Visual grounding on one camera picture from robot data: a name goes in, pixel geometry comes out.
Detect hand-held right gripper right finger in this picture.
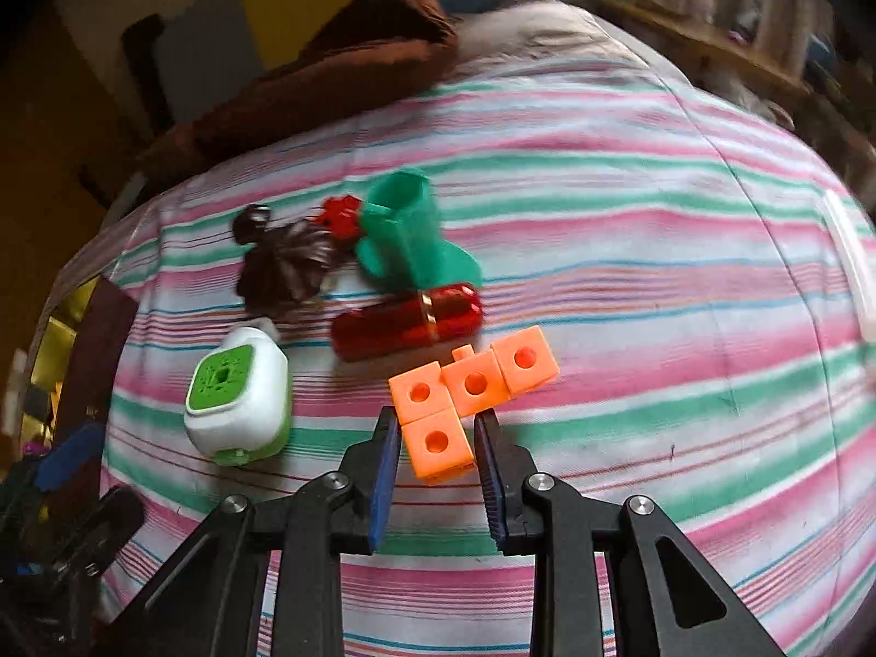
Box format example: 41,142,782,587
474,409,785,657

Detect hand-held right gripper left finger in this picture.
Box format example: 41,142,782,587
102,405,405,657

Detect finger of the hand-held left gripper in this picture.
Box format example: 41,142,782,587
27,420,107,494

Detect orange linking cubes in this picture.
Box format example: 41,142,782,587
388,326,561,487

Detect gold metal tray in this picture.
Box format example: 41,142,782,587
10,274,141,466

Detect white green plastic device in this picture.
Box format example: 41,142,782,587
183,325,294,468

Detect red capsule case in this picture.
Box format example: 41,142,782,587
332,282,483,362

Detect dark brown bird figurine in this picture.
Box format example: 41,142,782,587
231,204,343,319

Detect green plastic holder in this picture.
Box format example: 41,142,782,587
354,170,480,290

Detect small red toy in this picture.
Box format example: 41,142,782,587
316,196,362,240

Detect wooden wardrobe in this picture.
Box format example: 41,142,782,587
0,7,138,302

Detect brown quilted blanket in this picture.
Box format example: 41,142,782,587
137,0,459,172

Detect wooden side desk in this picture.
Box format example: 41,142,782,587
595,0,815,97

